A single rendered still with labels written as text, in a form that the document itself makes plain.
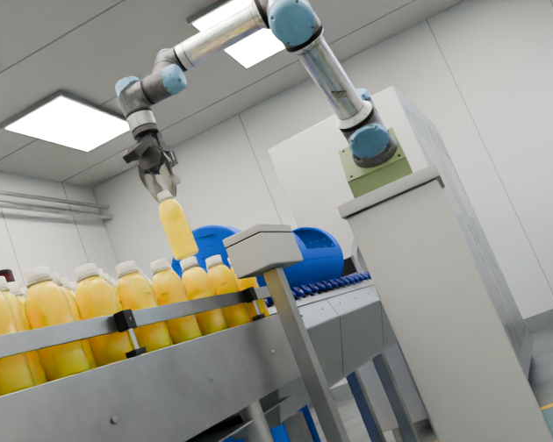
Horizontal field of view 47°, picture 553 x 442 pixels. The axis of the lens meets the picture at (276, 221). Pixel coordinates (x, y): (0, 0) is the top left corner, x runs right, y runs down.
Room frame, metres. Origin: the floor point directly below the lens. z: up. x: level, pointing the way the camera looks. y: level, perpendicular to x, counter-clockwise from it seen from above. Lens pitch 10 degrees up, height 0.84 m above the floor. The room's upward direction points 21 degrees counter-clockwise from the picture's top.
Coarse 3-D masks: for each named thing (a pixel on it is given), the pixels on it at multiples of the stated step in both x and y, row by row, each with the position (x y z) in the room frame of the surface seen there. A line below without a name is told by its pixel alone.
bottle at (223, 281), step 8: (216, 264) 1.55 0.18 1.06; (208, 272) 1.56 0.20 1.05; (216, 272) 1.55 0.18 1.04; (224, 272) 1.55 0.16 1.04; (216, 280) 1.54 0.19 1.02; (224, 280) 1.54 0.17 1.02; (232, 280) 1.56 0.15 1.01; (216, 288) 1.54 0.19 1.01; (224, 288) 1.54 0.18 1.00; (232, 288) 1.55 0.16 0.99; (240, 304) 1.55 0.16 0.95; (224, 312) 1.54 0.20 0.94; (232, 312) 1.54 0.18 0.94; (240, 312) 1.55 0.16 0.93; (232, 320) 1.54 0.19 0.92; (240, 320) 1.54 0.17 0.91; (248, 320) 1.56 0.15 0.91
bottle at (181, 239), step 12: (168, 204) 1.64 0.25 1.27; (180, 204) 1.67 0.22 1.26; (168, 216) 1.63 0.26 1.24; (180, 216) 1.64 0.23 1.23; (168, 228) 1.64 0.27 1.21; (180, 228) 1.64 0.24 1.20; (168, 240) 1.66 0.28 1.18; (180, 240) 1.64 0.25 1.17; (192, 240) 1.65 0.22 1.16; (180, 252) 1.64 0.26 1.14; (192, 252) 1.65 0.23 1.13
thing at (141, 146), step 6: (144, 138) 1.65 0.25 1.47; (150, 138) 1.67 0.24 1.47; (138, 144) 1.61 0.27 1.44; (144, 144) 1.63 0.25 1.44; (150, 144) 1.66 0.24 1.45; (132, 150) 1.59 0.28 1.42; (138, 150) 1.60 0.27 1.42; (144, 150) 1.62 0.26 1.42; (126, 156) 1.60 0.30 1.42; (132, 156) 1.59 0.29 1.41; (138, 156) 1.59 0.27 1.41; (126, 162) 1.61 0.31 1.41
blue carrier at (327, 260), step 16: (208, 240) 1.88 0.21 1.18; (304, 240) 2.69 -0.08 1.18; (320, 240) 2.67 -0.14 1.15; (336, 240) 2.64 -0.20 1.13; (192, 256) 1.90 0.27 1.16; (208, 256) 1.88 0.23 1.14; (224, 256) 1.87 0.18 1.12; (304, 256) 2.23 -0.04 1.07; (320, 256) 2.39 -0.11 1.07; (336, 256) 2.56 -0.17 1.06; (176, 272) 1.93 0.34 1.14; (288, 272) 2.09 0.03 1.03; (304, 272) 2.23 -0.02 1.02; (320, 272) 2.40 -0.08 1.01; (336, 272) 2.59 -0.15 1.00
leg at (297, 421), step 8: (296, 416) 1.86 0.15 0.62; (288, 424) 1.87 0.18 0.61; (296, 424) 1.87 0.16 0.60; (304, 424) 1.89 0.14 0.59; (288, 432) 1.88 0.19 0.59; (296, 432) 1.87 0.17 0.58; (304, 432) 1.87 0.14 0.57; (296, 440) 1.87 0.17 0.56; (304, 440) 1.86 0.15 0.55; (312, 440) 1.90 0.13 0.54
